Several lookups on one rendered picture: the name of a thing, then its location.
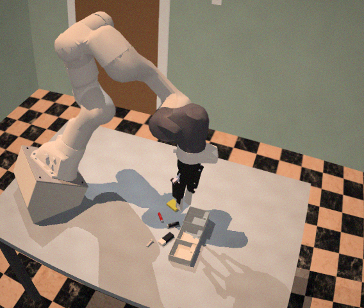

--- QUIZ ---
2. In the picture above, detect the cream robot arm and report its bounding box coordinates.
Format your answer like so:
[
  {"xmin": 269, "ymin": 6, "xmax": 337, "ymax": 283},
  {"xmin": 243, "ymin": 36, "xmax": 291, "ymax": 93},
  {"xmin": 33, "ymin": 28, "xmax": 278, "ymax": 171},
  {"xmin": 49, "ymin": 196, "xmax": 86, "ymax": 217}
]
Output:
[{"xmin": 30, "ymin": 12, "xmax": 219, "ymax": 181}]

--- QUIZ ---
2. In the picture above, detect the grey rack of three bins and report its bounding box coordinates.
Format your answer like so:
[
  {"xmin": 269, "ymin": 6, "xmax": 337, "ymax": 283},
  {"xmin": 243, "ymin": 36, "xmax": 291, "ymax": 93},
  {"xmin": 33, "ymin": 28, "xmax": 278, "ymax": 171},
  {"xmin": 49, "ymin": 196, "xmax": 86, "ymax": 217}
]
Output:
[{"xmin": 168, "ymin": 206, "xmax": 210, "ymax": 266}]

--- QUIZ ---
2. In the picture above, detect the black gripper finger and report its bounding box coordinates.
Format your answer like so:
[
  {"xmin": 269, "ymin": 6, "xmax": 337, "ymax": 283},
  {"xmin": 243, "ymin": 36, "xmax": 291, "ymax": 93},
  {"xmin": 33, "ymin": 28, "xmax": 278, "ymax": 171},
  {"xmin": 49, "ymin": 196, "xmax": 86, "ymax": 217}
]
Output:
[
  {"xmin": 170, "ymin": 173, "xmax": 190, "ymax": 211},
  {"xmin": 184, "ymin": 165, "xmax": 204, "ymax": 205}
]

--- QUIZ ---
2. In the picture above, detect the yellow-orange flat square block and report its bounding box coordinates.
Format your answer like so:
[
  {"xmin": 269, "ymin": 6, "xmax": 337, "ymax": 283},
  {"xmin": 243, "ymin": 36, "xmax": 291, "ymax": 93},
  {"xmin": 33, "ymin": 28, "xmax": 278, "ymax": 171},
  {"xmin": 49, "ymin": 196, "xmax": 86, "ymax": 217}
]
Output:
[{"xmin": 167, "ymin": 199, "xmax": 178, "ymax": 212}]

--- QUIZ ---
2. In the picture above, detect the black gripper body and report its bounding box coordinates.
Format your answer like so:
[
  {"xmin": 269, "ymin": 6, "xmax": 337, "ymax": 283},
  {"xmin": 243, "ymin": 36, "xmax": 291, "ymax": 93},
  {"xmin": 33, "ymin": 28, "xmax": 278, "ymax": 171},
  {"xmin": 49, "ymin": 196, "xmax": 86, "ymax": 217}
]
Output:
[{"xmin": 177, "ymin": 159, "xmax": 201, "ymax": 182}]

